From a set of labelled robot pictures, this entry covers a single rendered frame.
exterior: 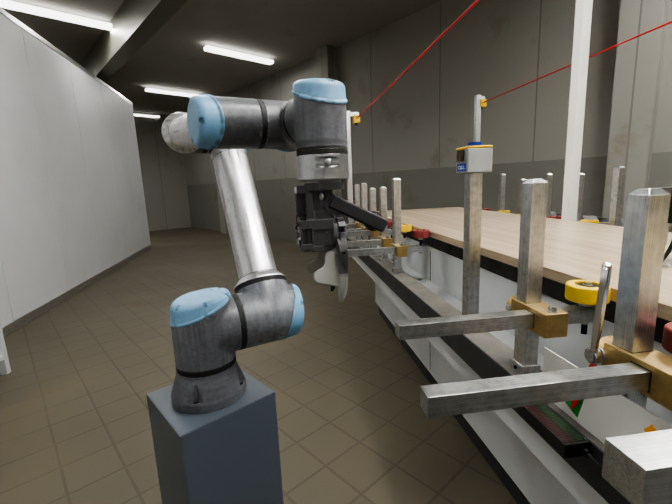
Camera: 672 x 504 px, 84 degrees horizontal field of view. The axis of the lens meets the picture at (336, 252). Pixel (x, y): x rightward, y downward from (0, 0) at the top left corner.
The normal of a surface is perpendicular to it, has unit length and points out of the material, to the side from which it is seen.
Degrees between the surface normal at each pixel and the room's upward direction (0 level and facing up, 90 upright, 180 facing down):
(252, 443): 90
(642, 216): 90
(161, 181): 90
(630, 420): 90
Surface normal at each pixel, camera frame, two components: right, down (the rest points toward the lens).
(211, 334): 0.50, 0.13
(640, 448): -0.04, -0.98
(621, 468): -0.99, 0.07
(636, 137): -0.73, 0.15
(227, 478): 0.68, 0.11
